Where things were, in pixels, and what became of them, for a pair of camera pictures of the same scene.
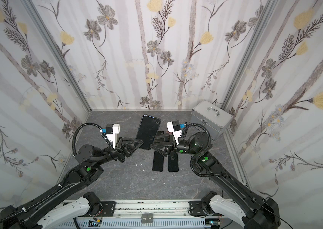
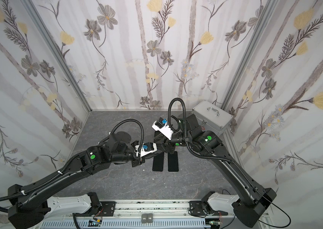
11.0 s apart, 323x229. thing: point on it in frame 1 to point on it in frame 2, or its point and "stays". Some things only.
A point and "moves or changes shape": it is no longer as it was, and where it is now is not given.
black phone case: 148,130 moves or changes shape
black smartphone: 173,165 stays
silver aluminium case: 215,119 stays
